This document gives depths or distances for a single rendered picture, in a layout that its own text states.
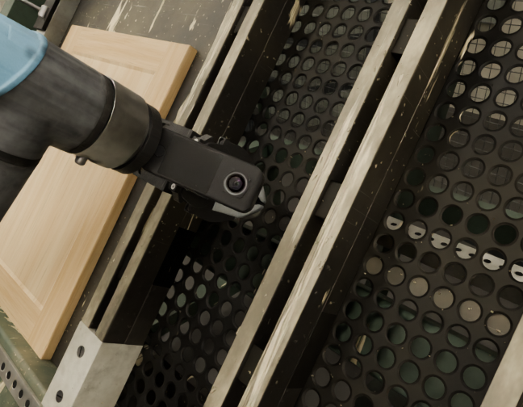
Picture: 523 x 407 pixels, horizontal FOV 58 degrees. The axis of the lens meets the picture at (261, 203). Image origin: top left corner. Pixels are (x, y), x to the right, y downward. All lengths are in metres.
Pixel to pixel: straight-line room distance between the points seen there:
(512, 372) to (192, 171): 0.31
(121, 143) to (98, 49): 0.64
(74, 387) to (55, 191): 0.41
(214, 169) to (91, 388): 0.37
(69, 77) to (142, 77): 0.50
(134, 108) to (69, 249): 0.49
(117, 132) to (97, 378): 0.38
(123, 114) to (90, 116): 0.03
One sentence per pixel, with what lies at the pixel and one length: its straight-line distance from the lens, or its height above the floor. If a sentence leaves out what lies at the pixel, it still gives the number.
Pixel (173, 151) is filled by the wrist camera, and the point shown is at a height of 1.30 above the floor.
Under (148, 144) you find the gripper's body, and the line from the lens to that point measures 0.44.
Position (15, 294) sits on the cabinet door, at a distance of 0.99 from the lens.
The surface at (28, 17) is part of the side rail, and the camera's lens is 1.49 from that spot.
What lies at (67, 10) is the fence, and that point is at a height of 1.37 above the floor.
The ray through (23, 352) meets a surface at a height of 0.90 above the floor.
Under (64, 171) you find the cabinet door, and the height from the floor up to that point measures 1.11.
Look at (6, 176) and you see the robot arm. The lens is 0.42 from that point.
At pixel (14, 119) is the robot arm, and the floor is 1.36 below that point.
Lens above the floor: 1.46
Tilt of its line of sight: 26 degrees down
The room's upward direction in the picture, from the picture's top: straight up
